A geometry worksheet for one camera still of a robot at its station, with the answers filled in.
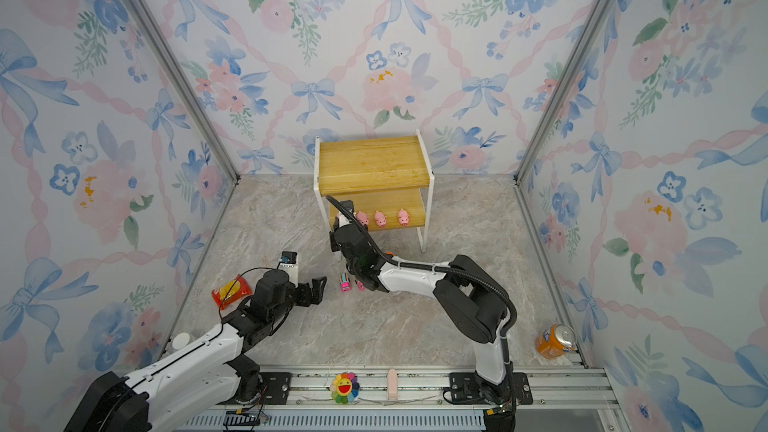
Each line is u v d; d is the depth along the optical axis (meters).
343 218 0.72
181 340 0.75
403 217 0.86
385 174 0.76
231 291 0.87
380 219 0.84
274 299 0.65
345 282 0.90
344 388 0.73
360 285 0.69
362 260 0.67
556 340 0.72
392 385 0.73
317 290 0.77
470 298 0.49
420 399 0.73
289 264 0.75
